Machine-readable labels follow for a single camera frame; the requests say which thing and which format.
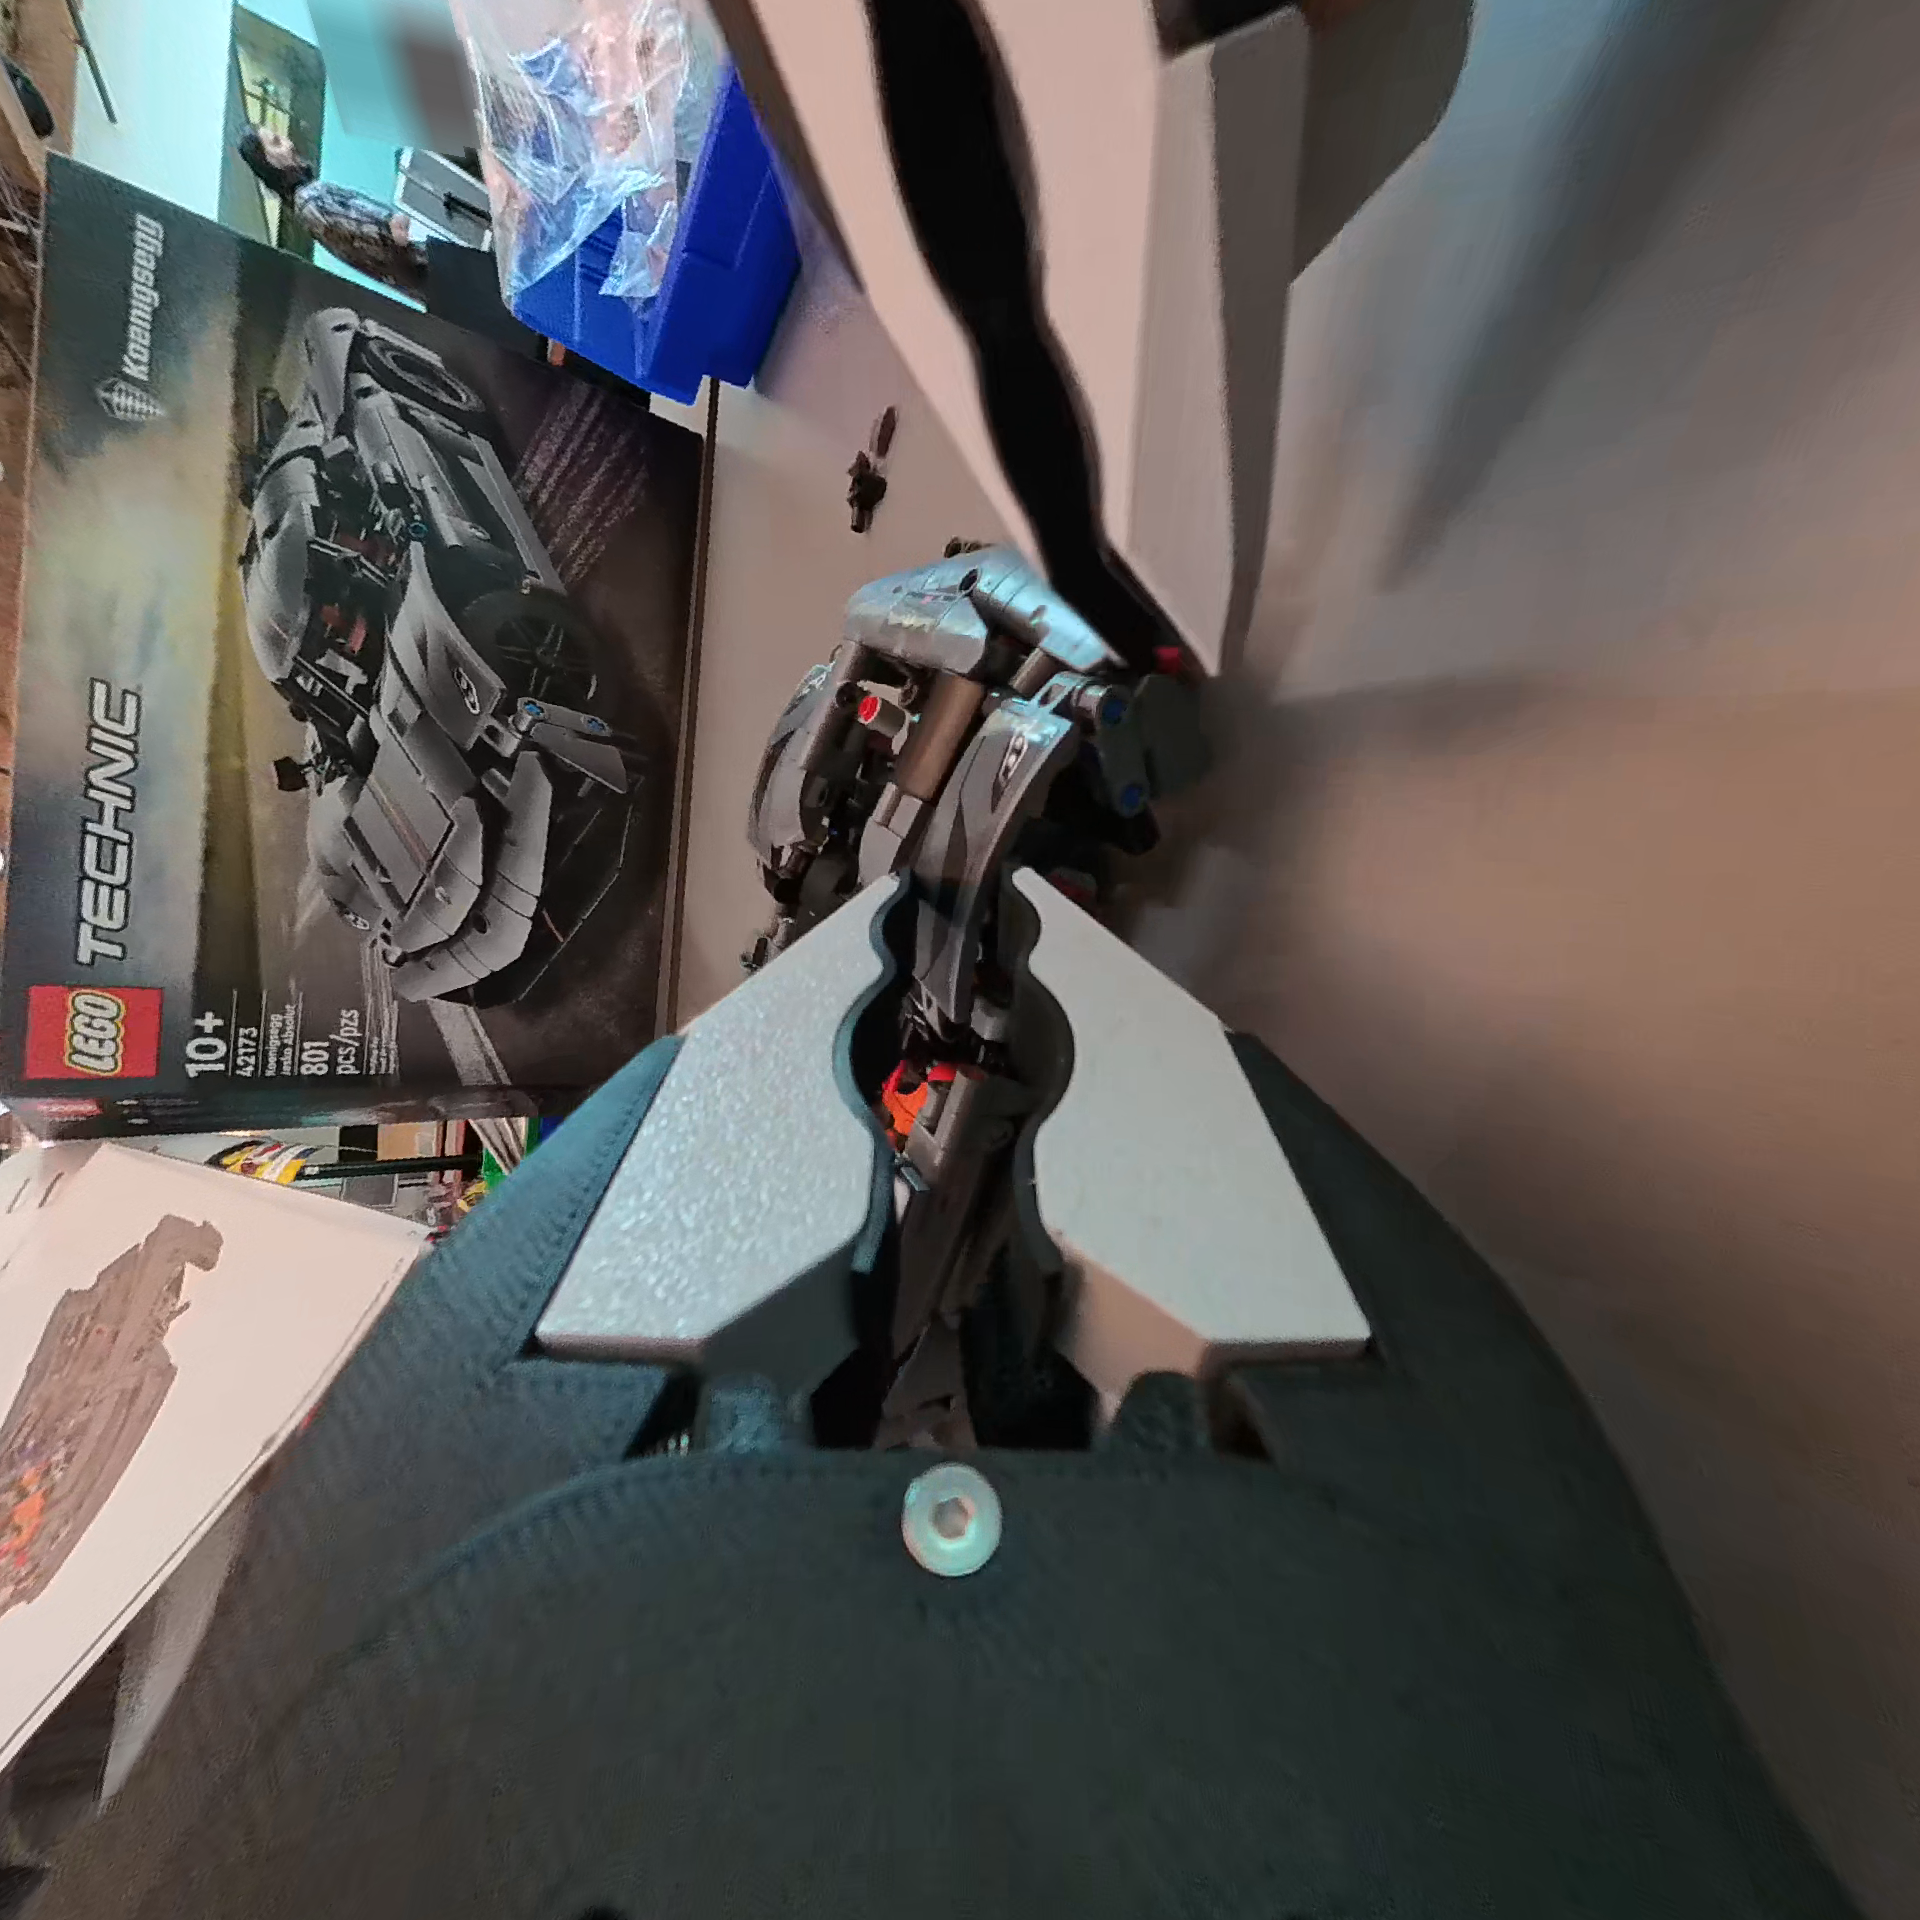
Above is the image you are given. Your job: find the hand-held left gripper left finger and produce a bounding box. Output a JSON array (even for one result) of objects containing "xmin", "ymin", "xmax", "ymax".
[{"xmin": 533, "ymin": 874, "xmax": 913, "ymax": 1445}]

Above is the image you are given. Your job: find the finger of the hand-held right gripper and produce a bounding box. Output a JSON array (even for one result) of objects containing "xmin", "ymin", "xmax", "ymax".
[
  {"xmin": 709, "ymin": 0, "xmax": 1144, "ymax": 670},
  {"xmin": 930, "ymin": 0, "xmax": 1296, "ymax": 683}
]

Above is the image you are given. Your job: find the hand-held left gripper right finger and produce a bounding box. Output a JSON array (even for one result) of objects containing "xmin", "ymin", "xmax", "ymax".
[{"xmin": 1008, "ymin": 870, "xmax": 1376, "ymax": 1437}]

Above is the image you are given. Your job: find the grey lego car model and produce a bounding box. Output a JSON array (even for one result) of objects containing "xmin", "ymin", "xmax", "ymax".
[{"xmin": 743, "ymin": 540, "xmax": 1220, "ymax": 1450}]

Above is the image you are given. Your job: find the black lego connector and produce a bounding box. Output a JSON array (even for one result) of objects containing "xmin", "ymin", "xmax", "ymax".
[{"xmin": 843, "ymin": 404, "xmax": 906, "ymax": 534}]

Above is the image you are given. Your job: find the lego set box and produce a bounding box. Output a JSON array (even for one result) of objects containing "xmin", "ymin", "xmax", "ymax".
[{"xmin": 0, "ymin": 150, "xmax": 712, "ymax": 1127}]

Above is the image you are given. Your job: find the blue plastic bin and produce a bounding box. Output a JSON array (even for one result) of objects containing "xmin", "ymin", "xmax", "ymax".
[{"xmin": 509, "ymin": 59, "xmax": 805, "ymax": 406}]

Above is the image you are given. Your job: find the clear plastic bag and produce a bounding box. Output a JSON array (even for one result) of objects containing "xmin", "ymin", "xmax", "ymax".
[{"xmin": 450, "ymin": 0, "xmax": 740, "ymax": 298}]

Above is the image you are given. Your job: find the white instruction booklet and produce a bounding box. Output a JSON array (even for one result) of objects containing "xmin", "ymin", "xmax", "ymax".
[{"xmin": 0, "ymin": 1142, "xmax": 437, "ymax": 1772}]

